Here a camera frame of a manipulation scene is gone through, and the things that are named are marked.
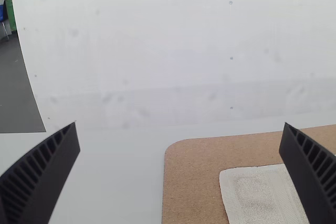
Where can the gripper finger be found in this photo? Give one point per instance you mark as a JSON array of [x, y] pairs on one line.
[[312, 179], [39, 176]]

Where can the pale towel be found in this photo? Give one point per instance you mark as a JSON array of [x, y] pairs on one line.
[[260, 197]]

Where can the cork mat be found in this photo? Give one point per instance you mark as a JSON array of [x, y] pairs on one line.
[[194, 176]]

